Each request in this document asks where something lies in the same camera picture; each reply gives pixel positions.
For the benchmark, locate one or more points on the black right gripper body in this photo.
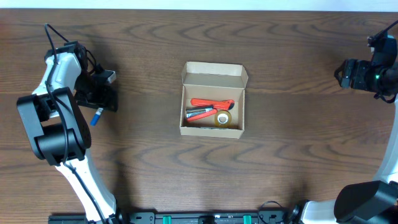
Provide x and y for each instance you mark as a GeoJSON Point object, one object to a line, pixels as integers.
{"type": "Point", "coordinates": [367, 75]}

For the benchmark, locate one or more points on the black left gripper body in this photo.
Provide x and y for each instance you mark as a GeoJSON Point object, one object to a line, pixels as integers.
{"type": "Point", "coordinates": [88, 91]}

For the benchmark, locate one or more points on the blue whiteboard marker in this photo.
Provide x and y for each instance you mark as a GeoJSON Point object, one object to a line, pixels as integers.
{"type": "Point", "coordinates": [96, 117]}

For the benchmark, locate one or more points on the red stapler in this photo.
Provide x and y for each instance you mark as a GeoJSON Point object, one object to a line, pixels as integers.
{"type": "Point", "coordinates": [199, 113]}

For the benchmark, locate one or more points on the red utility knife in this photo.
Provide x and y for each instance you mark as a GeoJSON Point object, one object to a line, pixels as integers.
{"type": "Point", "coordinates": [219, 105]}

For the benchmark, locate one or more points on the yellow clear tape roll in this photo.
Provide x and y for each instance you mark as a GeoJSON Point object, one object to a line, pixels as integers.
{"type": "Point", "coordinates": [223, 119]}

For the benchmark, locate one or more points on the black whiteboard marker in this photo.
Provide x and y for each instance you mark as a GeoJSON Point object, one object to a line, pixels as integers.
{"type": "Point", "coordinates": [229, 127]}

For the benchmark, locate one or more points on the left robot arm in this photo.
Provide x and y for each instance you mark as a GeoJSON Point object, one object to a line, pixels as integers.
{"type": "Point", "coordinates": [58, 132]}

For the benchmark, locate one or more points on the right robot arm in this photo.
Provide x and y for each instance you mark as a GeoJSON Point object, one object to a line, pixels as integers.
{"type": "Point", "coordinates": [374, 200]}

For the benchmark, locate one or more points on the open cardboard box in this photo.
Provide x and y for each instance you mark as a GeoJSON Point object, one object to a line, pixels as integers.
{"type": "Point", "coordinates": [218, 82]}

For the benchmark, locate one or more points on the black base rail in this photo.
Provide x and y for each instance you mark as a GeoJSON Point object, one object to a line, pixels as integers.
{"type": "Point", "coordinates": [268, 215]}

